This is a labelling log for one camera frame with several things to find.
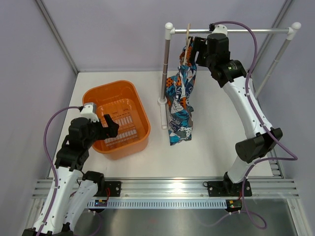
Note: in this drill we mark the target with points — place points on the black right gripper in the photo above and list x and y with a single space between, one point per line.
200 45

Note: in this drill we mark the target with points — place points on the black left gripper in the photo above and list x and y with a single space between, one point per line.
110 132

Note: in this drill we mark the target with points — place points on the wooden clothes hanger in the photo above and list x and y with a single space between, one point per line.
188 39

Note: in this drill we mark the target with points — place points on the colourful patterned shorts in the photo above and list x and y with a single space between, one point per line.
179 88

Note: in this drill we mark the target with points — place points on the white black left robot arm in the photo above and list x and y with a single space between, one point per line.
72 189

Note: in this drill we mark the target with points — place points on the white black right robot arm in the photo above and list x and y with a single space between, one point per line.
213 52

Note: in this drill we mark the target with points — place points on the orange plastic basket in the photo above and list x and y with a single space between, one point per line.
121 101

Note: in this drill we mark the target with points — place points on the silver white clothes rack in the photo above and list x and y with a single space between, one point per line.
170 30

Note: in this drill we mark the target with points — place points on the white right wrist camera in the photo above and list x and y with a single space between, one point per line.
219 28

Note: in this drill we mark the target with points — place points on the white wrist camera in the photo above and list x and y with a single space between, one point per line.
89 111
219 28

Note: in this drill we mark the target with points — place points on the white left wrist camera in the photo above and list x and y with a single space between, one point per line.
89 111

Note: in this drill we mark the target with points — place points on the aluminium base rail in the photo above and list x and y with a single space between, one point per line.
194 188

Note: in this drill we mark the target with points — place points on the white slotted cable duct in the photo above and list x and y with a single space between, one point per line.
157 204

